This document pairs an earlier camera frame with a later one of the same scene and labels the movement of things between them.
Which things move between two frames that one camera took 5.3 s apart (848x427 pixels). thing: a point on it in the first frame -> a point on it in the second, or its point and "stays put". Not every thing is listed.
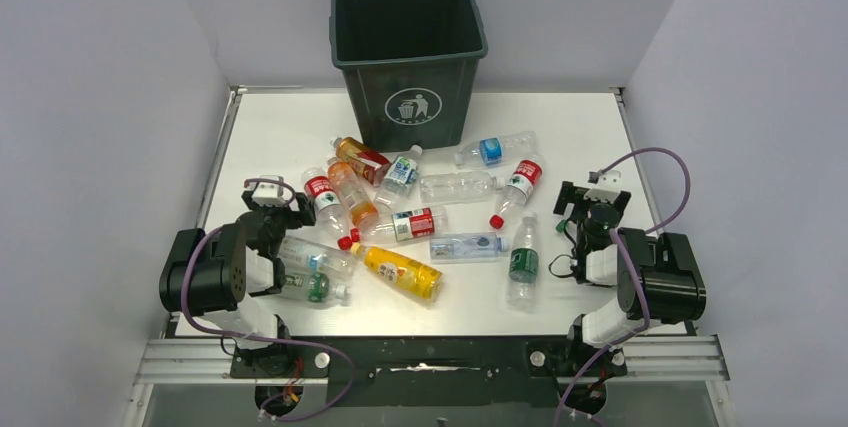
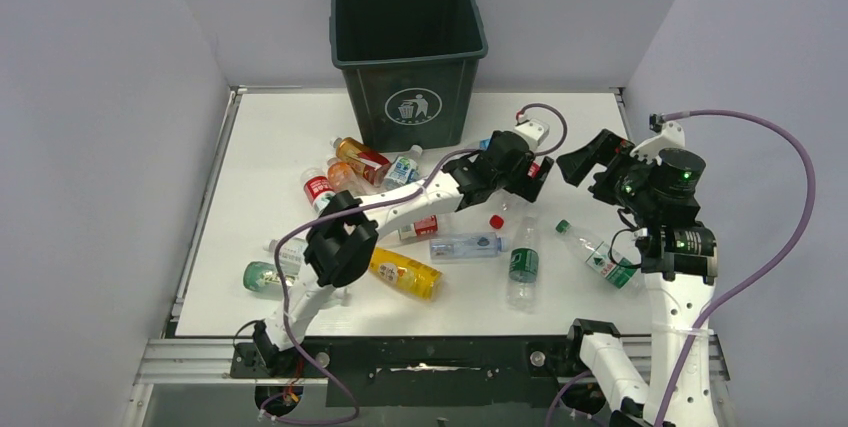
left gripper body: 283,217 -> 517,176
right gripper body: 575,195 -> 623,182
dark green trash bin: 409,49 stays put
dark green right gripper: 431,370 stays put
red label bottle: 519,188 stays put
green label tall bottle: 523,265 stays put
